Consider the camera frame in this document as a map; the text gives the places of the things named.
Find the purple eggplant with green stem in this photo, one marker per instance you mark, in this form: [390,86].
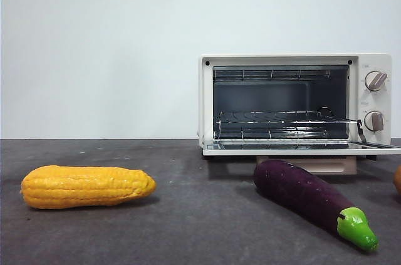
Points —
[297,190]

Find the oven knob with slanted pointer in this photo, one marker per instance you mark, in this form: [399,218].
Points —
[375,81]

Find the oven knob with upright pointer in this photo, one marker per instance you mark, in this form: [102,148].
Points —
[373,120]

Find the orange round fruit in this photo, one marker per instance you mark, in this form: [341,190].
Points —
[398,180]

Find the cream toaster oven housing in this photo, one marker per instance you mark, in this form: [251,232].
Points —
[376,102]

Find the yellow corn cob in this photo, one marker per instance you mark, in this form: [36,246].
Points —
[82,188]

